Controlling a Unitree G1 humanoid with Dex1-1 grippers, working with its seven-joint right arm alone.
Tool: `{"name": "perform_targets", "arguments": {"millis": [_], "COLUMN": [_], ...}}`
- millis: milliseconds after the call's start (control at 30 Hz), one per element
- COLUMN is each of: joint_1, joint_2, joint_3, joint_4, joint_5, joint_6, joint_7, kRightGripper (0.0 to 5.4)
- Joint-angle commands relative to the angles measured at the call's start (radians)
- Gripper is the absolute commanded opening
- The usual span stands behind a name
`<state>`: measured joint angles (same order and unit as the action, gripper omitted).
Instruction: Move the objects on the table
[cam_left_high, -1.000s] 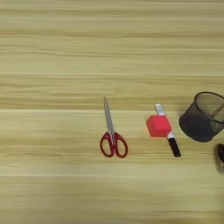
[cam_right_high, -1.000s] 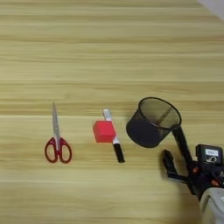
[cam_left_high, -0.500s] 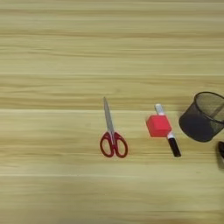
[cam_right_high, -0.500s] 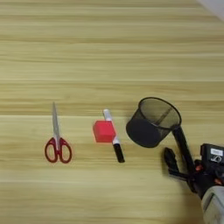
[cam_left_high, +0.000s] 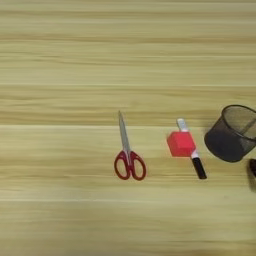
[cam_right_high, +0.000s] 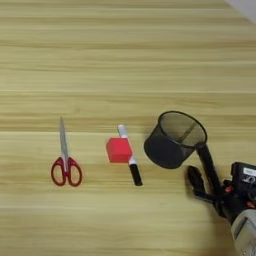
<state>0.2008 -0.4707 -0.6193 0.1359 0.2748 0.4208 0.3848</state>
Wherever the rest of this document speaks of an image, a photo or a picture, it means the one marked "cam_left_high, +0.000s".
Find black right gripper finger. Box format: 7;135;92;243
248;158;256;179

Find white marker with black cap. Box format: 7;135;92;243
176;117;208;181

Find black mesh pen cup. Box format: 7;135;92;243
203;104;256;164

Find red cube block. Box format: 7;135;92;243
166;130;197;158

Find red-handled steel scissors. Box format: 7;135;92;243
113;110;148;182

